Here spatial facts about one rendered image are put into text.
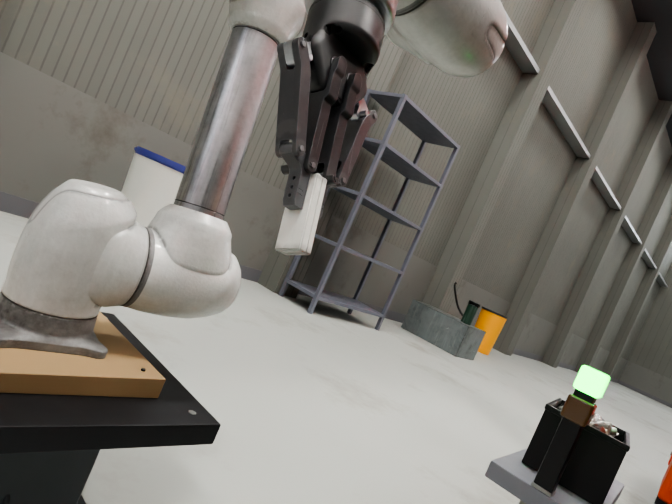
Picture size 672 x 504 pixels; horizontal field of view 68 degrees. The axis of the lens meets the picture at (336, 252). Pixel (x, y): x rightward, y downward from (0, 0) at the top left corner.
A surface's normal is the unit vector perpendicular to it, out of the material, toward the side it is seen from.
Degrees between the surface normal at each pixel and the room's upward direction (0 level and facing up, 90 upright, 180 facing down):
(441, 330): 90
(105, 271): 90
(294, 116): 99
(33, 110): 90
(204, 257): 79
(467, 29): 120
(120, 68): 90
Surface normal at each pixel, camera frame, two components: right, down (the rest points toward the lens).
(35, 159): 0.68, 0.32
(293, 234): -0.58, -0.32
